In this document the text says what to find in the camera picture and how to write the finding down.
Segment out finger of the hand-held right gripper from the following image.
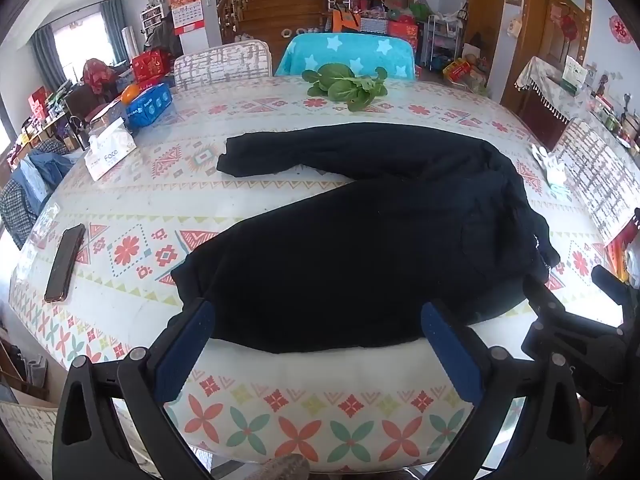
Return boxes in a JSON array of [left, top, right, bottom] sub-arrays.
[[591, 264, 640, 311], [522, 276, 621, 341]]

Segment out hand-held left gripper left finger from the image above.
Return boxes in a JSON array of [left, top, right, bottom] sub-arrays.
[[52, 297, 217, 480]]

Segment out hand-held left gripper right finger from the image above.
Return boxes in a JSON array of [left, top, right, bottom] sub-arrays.
[[420, 300, 588, 480]]

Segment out black pants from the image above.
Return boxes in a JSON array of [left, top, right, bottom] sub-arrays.
[[170, 122, 562, 356]]

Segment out red packet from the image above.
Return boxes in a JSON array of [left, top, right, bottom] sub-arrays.
[[605, 220, 640, 281]]

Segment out white plastic wrapper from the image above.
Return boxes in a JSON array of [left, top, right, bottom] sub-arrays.
[[532, 144, 571, 198]]

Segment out black smartphone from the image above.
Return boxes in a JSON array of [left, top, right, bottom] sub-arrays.
[[44, 223, 87, 303]]

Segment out patterned tablecloth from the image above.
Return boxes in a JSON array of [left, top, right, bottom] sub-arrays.
[[9, 77, 626, 476]]

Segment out grey knit cloth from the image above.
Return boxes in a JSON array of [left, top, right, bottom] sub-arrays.
[[260, 454, 311, 480]]

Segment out white tissue box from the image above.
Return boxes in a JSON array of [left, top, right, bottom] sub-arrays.
[[82, 119, 138, 182]]

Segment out checkered shirt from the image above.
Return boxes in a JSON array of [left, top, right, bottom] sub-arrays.
[[0, 180, 41, 251]]

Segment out side table with lace cloth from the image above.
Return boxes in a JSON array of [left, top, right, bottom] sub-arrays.
[[515, 55, 591, 151]]

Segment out blue denim jacket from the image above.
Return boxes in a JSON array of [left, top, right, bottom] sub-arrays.
[[10, 150, 76, 248]]

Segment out red and yellow gift box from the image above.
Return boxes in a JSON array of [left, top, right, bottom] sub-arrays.
[[442, 57, 473, 81]]

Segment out blue tissue packet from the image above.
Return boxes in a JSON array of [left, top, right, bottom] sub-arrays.
[[124, 84, 173, 128]]

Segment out red patterned cloth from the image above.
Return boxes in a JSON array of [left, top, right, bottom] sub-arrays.
[[82, 58, 121, 97]]

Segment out green leafy vegetables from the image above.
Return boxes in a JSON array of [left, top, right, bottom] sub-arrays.
[[301, 62, 390, 112]]

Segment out wooden door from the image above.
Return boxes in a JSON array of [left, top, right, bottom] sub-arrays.
[[467, 0, 508, 56]]

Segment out turquoise star covered chair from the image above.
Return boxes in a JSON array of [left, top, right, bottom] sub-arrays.
[[274, 33, 417, 80]]

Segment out blue grey curtain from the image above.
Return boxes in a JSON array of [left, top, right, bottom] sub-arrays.
[[31, 25, 61, 81], [100, 0, 131, 66]]

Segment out orange bag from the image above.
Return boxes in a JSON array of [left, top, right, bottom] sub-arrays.
[[332, 10, 362, 33]]

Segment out wooden staircase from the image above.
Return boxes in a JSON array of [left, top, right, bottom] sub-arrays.
[[217, 0, 331, 43]]

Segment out red wall calendar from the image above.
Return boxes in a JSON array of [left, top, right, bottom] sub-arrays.
[[168, 0, 206, 36]]

